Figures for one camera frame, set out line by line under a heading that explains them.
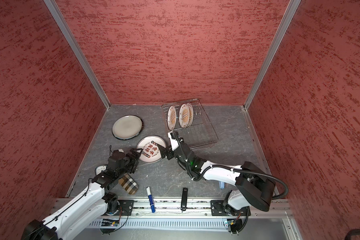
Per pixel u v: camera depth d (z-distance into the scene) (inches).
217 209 29.1
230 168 18.7
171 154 27.5
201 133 40.7
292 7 28.1
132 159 29.0
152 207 29.2
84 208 20.1
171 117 40.4
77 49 34.4
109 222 28.5
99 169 32.7
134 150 30.4
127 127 40.8
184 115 40.7
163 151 27.0
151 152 36.5
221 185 31.2
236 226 27.9
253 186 17.2
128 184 31.0
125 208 29.2
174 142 26.5
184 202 28.7
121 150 31.9
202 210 29.3
